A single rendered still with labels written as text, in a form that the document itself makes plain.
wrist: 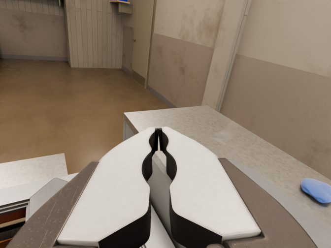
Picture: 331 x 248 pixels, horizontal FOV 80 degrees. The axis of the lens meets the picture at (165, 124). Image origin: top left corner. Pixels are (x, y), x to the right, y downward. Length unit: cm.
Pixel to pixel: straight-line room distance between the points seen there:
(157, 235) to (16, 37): 710
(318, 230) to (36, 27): 735
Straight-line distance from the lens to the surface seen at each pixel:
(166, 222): 88
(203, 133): 103
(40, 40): 745
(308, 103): 228
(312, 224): 75
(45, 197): 96
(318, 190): 90
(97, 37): 665
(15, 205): 99
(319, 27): 233
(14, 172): 128
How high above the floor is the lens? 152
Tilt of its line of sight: 27 degrees down
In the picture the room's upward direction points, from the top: 9 degrees clockwise
